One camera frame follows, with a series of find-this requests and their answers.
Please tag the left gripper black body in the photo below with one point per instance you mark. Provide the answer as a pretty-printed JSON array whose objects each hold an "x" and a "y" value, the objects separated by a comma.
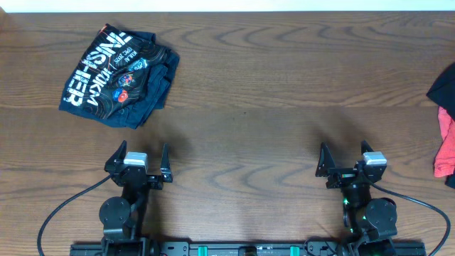
[{"x": 138, "y": 178}]

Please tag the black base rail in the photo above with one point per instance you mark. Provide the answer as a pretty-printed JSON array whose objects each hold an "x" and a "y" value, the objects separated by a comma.
[{"x": 308, "y": 248}]

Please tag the black t-shirt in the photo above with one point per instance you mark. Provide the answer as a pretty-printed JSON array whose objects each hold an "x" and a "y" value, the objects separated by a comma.
[{"x": 442, "y": 92}]

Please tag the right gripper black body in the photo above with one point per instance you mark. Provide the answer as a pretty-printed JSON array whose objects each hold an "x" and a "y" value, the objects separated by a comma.
[{"x": 342, "y": 178}]

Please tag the navy printed folded t-shirt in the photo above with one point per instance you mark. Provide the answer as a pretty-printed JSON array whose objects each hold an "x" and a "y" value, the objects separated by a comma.
[{"x": 121, "y": 78}]

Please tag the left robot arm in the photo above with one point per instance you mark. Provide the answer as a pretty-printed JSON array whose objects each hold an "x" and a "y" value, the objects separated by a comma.
[{"x": 122, "y": 216}]

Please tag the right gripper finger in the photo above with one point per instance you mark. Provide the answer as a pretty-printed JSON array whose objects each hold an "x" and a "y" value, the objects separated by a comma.
[
  {"x": 325, "y": 163},
  {"x": 365, "y": 147}
]

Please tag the red t-shirt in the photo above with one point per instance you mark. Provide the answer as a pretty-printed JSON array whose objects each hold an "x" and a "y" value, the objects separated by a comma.
[{"x": 444, "y": 160}]

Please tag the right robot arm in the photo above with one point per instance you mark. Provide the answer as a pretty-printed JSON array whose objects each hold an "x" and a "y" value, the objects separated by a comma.
[{"x": 372, "y": 221}]

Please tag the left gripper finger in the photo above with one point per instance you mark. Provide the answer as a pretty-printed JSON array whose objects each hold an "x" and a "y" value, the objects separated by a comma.
[
  {"x": 116, "y": 159},
  {"x": 165, "y": 166}
]

